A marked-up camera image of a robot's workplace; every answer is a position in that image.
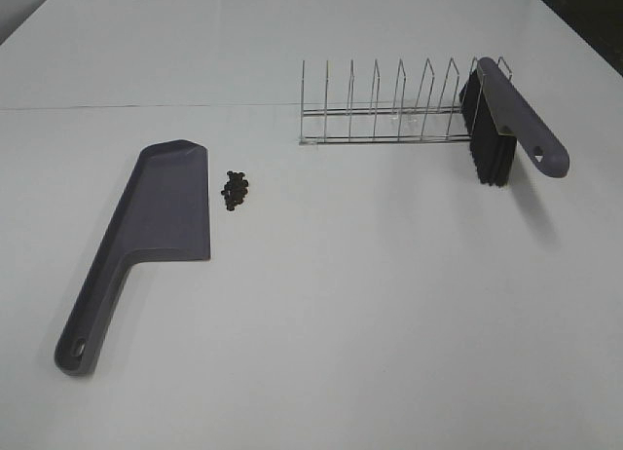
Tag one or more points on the purple hand brush black bristles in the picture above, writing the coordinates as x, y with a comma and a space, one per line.
498, 119

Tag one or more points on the purple plastic dustpan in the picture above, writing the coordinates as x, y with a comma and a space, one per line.
162, 216

